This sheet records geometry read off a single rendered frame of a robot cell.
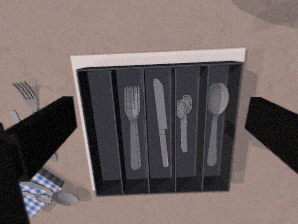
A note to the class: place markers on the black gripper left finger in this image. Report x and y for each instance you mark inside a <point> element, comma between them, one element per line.
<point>25,147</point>

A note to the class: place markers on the blue and white checkered towel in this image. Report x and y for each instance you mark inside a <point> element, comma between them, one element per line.
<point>45,178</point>

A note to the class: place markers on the black cutlery tray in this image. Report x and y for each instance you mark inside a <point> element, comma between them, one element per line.
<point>108,127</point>

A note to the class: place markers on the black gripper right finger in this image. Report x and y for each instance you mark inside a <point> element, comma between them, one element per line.
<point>276,128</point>

